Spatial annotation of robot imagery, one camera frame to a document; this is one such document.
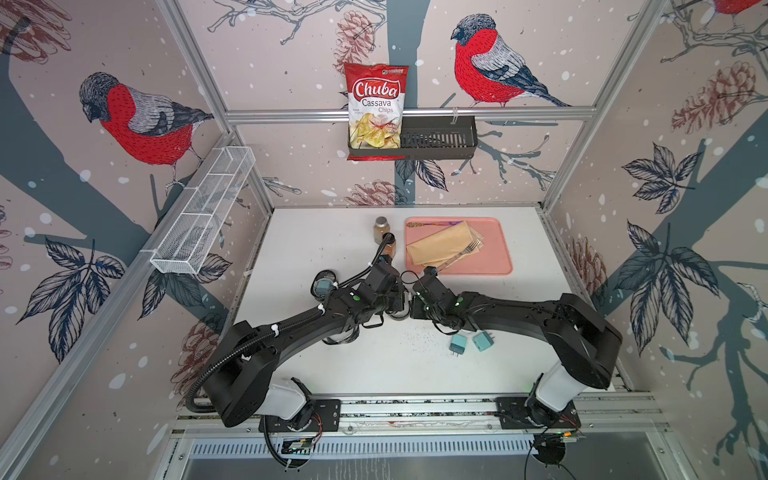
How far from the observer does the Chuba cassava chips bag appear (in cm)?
83

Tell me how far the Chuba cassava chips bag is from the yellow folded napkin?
387 mm

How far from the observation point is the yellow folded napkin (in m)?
1.06
